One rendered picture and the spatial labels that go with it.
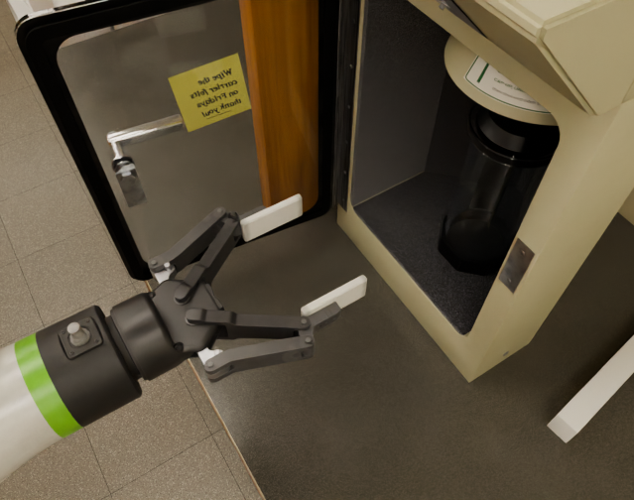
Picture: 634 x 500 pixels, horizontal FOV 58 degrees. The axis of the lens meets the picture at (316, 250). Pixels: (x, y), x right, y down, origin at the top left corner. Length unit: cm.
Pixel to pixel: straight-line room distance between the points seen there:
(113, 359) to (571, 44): 40
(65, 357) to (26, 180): 203
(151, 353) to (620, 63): 41
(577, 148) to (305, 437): 48
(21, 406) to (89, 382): 5
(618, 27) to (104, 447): 169
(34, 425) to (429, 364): 50
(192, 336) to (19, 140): 223
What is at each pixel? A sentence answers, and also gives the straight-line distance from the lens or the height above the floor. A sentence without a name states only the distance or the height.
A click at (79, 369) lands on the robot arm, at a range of 51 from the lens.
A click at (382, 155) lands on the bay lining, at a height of 110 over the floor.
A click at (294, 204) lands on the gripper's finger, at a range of 61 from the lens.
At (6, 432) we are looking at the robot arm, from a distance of 52.
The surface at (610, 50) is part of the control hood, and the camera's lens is 37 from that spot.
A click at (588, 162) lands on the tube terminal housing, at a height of 136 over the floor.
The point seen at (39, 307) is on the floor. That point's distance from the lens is 213.
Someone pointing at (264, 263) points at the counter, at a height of 94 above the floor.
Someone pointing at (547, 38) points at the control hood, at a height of 150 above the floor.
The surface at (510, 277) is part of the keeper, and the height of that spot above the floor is 118.
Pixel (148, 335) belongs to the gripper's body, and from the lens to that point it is 51.
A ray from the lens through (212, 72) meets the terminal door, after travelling 63.
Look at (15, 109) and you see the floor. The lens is 286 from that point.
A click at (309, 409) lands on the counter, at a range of 77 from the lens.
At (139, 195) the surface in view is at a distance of 69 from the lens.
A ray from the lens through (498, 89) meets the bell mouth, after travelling 55.
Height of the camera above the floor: 167
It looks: 55 degrees down
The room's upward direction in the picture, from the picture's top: straight up
